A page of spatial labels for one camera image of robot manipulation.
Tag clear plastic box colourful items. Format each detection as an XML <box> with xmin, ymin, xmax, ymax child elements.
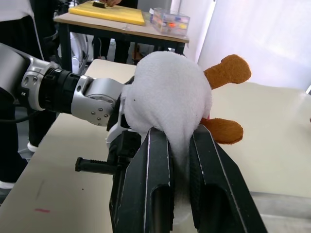
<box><xmin>148</xmin><ymin>7</ymin><xmax>191</xmax><ymax>37</ymax></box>

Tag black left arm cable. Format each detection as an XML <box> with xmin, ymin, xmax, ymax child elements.
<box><xmin>0</xmin><ymin>106</ymin><xmax>34</xmax><ymax>123</ymax></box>

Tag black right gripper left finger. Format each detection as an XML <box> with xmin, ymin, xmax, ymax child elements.
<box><xmin>109</xmin><ymin>126</ymin><xmax>176</xmax><ymax>233</ymax></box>

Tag yellow foam board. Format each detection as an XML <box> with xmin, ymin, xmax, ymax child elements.
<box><xmin>68</xmin><ymin>0</ymin><xmax>146</xmax><ymax>26</ymax></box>

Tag person in white shirt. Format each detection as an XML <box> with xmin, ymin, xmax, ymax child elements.
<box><xmin>0</xmin><ymin>0</ymin><xmax>60</xmax><ymax>190</ymax></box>

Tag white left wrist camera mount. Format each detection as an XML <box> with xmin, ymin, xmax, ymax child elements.
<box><xmin>105</xmin><ymin>96</ymin><xmax>133</xmax><ymax>148</ymax></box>

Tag person in dark trousers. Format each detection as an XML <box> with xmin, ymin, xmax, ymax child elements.
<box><xmin>92</xmin><ymin>36</ymin><xmax>138</xmax><ymax>66</ymax></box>

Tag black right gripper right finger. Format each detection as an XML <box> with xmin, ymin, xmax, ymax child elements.
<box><xmin>189</xmin><ymin>123</ymin><xmax>268</xmax><ymax>233</ymax></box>

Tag wooden table with dark legs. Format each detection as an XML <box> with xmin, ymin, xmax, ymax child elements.
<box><xmin>53</xmin><ymin>0</ymin><xmax>190</xmax><ymax>72</ymax></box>

